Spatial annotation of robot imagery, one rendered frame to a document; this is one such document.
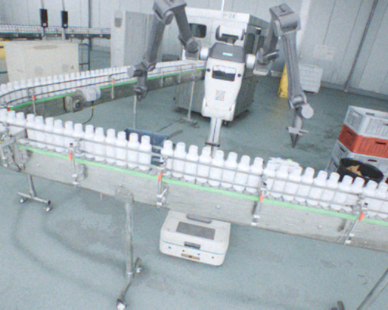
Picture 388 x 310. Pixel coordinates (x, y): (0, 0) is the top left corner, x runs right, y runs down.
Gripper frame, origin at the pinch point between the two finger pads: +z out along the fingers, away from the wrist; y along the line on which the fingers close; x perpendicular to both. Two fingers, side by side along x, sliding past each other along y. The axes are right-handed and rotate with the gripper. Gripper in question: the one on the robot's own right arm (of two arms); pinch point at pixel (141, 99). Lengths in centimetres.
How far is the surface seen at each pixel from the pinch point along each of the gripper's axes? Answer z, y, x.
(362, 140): 39, -136, 202
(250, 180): 15, 43, 71
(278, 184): 14, 43, 84
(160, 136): 29.4, -14.1, 9.5
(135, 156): 15.1, 43.6, 15.9
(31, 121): 8, 44, -45
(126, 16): -47, -484, -250
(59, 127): 8, 44, -26
